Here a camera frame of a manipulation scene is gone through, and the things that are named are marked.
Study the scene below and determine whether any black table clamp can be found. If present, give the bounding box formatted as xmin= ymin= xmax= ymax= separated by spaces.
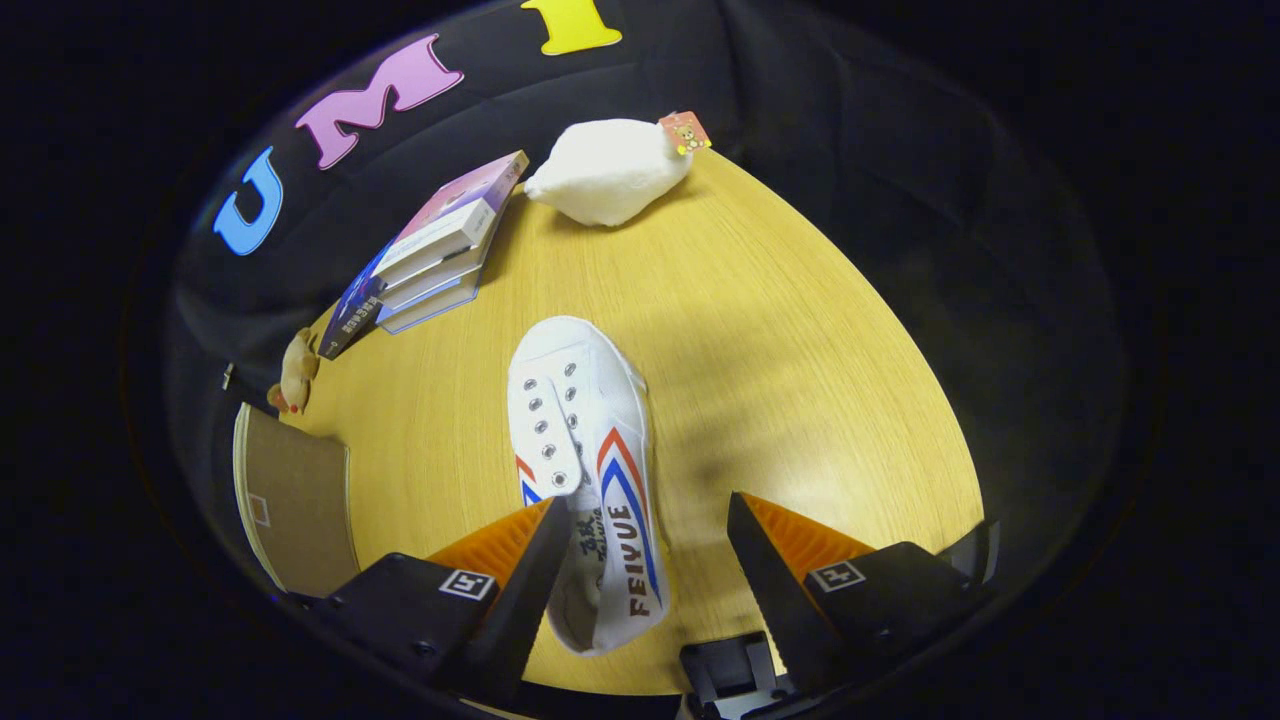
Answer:
xmin=940 ymin=518 xmax=1001 ymax=593
xmin=680 ymin=632 xmax=791 ymax=720

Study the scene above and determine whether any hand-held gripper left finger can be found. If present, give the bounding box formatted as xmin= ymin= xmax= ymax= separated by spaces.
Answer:
xmin=305 ymin=497 xmax=573 ymax=706

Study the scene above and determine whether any white plush toy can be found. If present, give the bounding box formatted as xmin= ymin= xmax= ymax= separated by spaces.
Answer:
xmin=524 ymin=110 xmax=713 ymax=228

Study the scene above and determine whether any black backdrop cloth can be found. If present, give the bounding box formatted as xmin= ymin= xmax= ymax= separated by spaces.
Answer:
xmin=160 ymin=0 xmax=1131 ymax=601

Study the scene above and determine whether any white paperback book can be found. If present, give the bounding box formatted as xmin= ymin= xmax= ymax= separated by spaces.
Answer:
xmin=380 ymin=238 xmax=493 ymax=311

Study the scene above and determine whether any white striped canvas shoe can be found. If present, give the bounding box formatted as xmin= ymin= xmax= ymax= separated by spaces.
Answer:
xmin=507 ymin=316 xmax=669 ymax=658

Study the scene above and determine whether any brown plush toy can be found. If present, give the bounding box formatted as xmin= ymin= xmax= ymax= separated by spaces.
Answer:
xmin=267 ymin=328 xmax=321 ymax=415

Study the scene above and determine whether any pink cover book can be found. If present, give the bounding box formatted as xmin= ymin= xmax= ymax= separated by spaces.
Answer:
xmin=375 ymin=150 xmax=529 ymax=286

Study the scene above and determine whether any dark blue book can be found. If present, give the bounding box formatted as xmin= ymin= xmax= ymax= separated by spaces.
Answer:
xmin=318 ymin=240 xmax=401 ymax=361

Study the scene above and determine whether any cream fabric storage box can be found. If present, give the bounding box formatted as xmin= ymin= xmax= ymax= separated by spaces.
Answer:
xmin=232 ymin=402 xmax=361 ymax=599

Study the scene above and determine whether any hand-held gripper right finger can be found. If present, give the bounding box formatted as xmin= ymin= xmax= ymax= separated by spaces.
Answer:
xmin=727 ymin=491 xmax=995 ymax=698

